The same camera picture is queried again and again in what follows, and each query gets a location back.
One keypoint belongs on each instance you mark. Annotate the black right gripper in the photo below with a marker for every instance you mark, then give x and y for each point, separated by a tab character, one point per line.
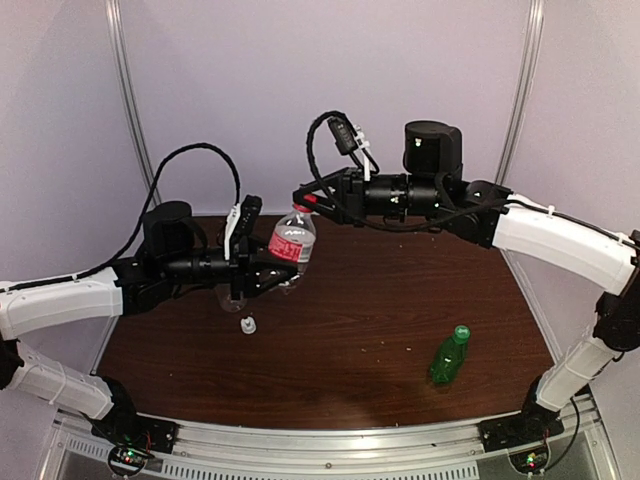
350	188

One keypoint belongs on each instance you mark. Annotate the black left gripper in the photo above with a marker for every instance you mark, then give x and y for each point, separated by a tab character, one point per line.
242	276

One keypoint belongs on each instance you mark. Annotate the red label water bottle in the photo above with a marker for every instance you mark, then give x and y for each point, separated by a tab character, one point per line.
293	239

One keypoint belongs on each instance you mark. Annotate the clear plastic bottle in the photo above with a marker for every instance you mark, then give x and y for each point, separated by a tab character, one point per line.
226	302

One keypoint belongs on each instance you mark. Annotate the white flip bottle cap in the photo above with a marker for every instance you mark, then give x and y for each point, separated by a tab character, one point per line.
248	325

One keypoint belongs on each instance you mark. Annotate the green plastic bottle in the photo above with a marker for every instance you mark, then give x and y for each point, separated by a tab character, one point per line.
448	360

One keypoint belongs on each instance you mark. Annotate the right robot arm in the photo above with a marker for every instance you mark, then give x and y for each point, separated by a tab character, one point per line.
431	195

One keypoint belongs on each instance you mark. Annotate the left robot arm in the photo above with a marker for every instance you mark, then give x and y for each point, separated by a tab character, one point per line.
174	254

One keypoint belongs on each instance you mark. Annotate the left circuit board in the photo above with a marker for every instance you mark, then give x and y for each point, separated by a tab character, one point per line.
125	461

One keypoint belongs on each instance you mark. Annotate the circuit board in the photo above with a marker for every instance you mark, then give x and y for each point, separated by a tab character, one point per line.
125	461
530	461

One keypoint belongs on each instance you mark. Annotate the right circuit board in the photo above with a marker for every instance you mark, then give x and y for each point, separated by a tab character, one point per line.
530	461

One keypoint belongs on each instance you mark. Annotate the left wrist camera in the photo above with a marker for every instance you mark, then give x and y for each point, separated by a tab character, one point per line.
240	222

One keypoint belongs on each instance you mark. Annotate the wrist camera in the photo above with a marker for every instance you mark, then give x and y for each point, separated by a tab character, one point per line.
351	143
240	222

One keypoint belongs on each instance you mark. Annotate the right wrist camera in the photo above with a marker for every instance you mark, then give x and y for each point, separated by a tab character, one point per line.
351	143

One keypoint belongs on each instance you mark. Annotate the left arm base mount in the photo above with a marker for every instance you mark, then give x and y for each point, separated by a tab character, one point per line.
124	426

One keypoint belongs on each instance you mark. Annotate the front aluminium rail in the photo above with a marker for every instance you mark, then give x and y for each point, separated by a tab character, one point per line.
450	450

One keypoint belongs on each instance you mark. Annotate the left aluminium frame post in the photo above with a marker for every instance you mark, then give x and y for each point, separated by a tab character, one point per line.
123	73

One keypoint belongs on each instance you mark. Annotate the aluminium frame post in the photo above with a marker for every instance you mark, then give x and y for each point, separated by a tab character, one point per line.
123	73
534	27

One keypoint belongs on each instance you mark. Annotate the right aluminium frame post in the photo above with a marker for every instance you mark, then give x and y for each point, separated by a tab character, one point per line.
534	27

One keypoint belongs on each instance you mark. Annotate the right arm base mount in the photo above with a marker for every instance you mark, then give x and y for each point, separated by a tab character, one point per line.
532	424

